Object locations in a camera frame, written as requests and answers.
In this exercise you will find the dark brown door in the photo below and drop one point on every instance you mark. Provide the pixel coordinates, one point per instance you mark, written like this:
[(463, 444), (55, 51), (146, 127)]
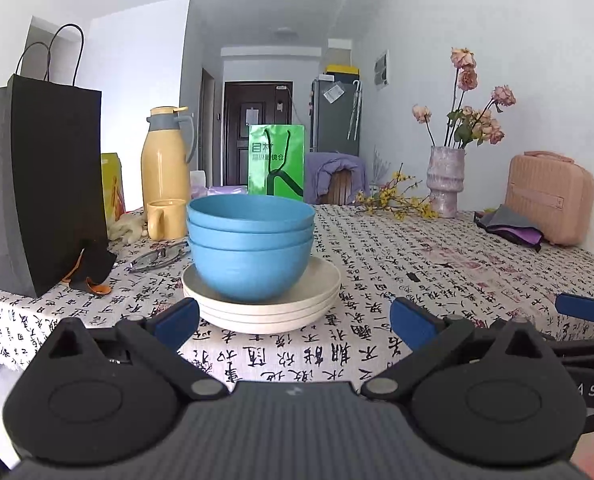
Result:
[(257, 110)]

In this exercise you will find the cream plate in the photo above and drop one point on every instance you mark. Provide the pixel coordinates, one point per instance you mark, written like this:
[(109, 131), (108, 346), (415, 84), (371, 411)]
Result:
[(277, 312), (322, 272), (272, 326)]

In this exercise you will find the black pouch orange lining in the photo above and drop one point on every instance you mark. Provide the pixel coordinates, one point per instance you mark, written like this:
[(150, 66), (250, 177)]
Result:
[(94, 265)]

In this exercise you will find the calligraphy printed tablecloth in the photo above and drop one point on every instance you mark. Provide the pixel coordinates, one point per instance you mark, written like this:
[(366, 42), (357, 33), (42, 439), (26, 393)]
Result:
[(427, 280)]

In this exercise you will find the black paper bag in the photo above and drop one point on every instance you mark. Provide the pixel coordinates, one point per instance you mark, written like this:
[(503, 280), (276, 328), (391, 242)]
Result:
[(42, 170)]

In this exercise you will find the blue bowl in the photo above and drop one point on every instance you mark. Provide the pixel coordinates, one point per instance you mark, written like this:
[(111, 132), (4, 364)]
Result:
[(249, 275), (249, 240), (249, 215)]

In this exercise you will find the yellow thermos jug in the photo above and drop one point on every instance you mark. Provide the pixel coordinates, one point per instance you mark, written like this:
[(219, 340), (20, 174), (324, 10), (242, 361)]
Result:
[(164, 160)]

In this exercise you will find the wooden chair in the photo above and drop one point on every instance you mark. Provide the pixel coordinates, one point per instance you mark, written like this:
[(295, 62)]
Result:
[(343, 187)]

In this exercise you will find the purple tissue pack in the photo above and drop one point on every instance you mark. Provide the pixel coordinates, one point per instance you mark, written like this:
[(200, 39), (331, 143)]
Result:
[(227, 191)]

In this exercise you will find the wall panel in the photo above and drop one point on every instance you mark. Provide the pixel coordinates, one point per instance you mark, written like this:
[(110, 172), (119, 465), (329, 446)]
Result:
[(382, 70)]

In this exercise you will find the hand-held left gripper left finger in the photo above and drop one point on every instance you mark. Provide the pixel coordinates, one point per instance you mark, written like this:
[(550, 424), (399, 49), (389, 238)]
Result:
[(177, 320)]

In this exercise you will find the white plastic pack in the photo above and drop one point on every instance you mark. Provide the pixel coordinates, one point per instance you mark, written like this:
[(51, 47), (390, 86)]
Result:
[(198, 185)]

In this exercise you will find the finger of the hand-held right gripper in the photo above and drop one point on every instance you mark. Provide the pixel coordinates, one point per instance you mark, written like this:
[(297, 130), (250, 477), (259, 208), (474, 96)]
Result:
[(579, 307), (587, 349)]

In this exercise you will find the yellow box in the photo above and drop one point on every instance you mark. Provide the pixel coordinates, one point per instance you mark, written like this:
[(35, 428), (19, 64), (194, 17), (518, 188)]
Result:
[(342, 72)]

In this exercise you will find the clear-framed eyeglasses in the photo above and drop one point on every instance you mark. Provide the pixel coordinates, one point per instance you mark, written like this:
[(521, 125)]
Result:
[(157, 257)]

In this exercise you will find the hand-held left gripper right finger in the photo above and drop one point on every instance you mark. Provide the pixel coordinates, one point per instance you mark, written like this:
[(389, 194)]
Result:
[(413, 321)]

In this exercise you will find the yellow-green snack bag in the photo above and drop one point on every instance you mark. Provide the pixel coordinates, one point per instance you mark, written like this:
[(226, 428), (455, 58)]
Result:
[(113, 185)]

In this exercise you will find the pink small suitcase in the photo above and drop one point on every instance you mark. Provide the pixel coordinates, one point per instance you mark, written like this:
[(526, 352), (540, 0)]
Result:
[(549, 200)]

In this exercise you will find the grey and purple cloth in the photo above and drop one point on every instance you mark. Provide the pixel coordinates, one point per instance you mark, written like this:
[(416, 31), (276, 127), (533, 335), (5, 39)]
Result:
[(509, 225)]

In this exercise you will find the yellow mug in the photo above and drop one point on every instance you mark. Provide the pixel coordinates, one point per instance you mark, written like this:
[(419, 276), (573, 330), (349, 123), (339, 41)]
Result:
[(169, 220)]

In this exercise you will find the white umbrella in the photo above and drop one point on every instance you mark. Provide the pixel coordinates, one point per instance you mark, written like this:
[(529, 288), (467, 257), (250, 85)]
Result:
[(354, 110)]

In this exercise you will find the grey refrigerator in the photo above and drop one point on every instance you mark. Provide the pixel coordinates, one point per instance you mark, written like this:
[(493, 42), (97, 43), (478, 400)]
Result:
[(334, 120)]

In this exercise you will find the white rubber gloves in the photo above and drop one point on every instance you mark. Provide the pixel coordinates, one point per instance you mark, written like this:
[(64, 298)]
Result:
[(127, 230)]

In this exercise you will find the yellow flower branch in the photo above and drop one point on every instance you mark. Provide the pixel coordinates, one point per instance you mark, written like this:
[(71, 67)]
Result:
[(397, 200)]

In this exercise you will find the green paper bag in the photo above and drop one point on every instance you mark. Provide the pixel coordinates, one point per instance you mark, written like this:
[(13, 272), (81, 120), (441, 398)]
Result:
[(277, 165)]

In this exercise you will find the dried pink roses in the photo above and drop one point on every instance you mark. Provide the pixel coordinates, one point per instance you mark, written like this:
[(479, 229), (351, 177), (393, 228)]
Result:
[(477, 120)]

